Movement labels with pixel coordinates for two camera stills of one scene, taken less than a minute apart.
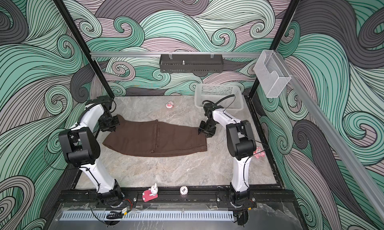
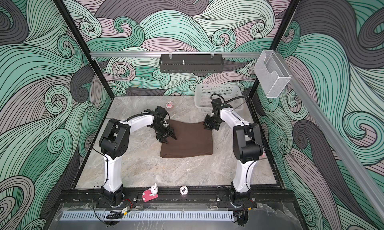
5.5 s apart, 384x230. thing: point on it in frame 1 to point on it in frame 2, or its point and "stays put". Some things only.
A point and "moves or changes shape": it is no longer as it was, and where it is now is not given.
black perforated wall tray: (191, 63) stays put
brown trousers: (153, 138) moves or changes shape
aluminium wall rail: (175, 54) stays put
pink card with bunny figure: (151, 194) stays put
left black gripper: (104, 128) to (169, 133)
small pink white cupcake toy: (170, 104) stays put
